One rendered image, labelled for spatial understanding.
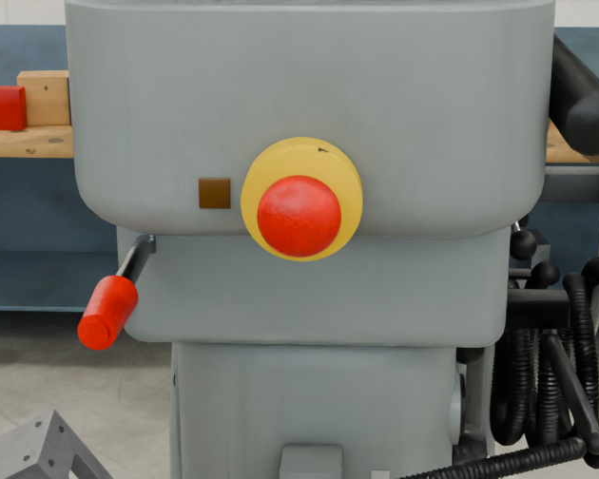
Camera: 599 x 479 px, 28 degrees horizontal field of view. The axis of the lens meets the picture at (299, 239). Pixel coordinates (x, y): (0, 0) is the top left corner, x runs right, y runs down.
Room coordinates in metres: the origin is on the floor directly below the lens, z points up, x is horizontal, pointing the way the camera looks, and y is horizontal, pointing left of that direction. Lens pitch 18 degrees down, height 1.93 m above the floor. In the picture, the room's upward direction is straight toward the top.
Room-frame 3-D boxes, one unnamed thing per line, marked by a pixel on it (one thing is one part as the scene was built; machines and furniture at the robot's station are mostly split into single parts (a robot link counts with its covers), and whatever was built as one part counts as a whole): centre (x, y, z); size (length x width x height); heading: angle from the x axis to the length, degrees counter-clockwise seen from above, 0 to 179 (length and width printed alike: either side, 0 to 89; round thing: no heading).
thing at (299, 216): (0.55, 0.00, 1.76); 0.04 x 0.03 x 0.04; 87
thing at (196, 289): (0.84, -0.02, 1.68); 0.34 x 0.24 x 0.10; 177
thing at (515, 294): (0.81, -0.16, 1.60); 0.08 x 0.02 x 0.04; 87
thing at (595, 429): (0.73, -0.18, 1.58); 0.17 x 0.01 x 0.01; 179
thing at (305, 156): (0.57, 0.00, 1.76); 0.06 x 0.02 x 0.06; 87
